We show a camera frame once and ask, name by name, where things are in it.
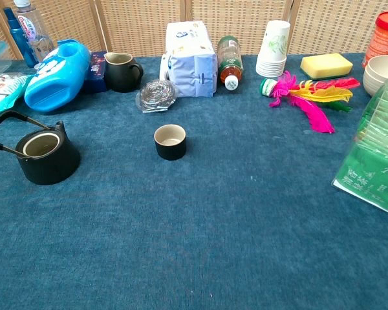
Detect black teapot with handle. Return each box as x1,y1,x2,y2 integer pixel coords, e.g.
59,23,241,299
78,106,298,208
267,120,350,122
0,110,81,186

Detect black ceramic teacup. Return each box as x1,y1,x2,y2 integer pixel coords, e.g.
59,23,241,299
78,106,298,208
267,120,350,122
153,123,188,161

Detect blue tablecloth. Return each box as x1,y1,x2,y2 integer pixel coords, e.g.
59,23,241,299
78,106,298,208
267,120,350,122
0,52,388,310

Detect steel wool scrubber in wrapper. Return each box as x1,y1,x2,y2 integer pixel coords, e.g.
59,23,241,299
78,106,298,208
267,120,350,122
135,79,179,114

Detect white tissue paper pack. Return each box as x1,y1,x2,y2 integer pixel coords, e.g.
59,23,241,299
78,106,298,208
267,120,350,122
158,21,219,99

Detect tea drink plastic bottle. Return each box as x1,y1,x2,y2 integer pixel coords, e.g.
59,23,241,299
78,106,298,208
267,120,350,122
217,35,244,91

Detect black ceramic pitcher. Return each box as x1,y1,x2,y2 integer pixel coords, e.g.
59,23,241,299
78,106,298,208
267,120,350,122
103,52,145,94

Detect dark blue patterned box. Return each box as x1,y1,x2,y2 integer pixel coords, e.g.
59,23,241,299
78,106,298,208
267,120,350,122
80,50,108,95

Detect colourful feather shuttlecock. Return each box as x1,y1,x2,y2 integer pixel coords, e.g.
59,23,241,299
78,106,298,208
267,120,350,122
259,70,361,134

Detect stack of white paper cups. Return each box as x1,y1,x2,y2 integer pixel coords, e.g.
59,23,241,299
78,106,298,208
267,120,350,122
255,19,292,78

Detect woven rattan folding screen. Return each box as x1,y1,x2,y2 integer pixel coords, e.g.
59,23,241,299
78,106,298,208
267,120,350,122
0,0,388,61

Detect blue detergent bottle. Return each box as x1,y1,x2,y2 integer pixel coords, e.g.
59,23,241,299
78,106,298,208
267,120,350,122
24,38,92,114

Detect yellow green sponge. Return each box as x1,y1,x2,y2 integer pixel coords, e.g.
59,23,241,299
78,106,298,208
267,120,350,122
299,52,354,81

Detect green tea bag packets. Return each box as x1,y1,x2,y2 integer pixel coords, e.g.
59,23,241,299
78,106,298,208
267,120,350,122
331,76,388,216

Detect teal snack package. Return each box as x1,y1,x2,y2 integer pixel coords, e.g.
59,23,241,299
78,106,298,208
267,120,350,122
0,72,32,118

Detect stack of beige bowls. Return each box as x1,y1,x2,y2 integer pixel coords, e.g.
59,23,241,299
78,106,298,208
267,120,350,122
362,55,388,98

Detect clear plastic water bottle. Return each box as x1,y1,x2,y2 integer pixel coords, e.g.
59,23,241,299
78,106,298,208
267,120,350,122
12,0,55,63

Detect orange cylindrical canister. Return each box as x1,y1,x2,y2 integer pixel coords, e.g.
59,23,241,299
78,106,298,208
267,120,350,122
361,10,388,68

